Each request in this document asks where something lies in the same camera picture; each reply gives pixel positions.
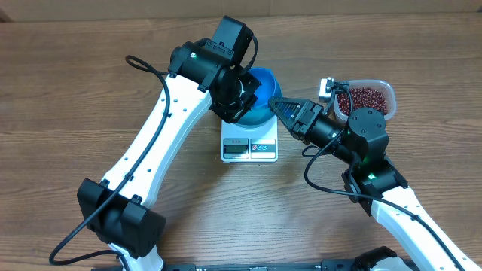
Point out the white kitchen scale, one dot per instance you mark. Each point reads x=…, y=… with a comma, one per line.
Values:
x=250, y=144

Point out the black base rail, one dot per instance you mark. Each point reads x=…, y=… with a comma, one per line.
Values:
x=325, y=265

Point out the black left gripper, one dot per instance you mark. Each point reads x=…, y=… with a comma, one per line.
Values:
x=232, y=115

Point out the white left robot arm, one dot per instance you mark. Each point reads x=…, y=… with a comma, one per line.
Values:
x=202, y=76

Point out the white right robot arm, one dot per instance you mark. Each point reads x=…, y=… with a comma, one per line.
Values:
x=372, y=180

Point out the clear plastic bean container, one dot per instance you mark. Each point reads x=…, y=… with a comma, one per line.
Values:
x=382, y=86

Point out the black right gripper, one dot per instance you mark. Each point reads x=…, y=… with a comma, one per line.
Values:
x=309, y=116

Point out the blue bowl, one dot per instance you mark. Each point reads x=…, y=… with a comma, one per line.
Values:
x=260, y=112

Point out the red beans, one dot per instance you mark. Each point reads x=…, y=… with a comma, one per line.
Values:
x=364, y=97

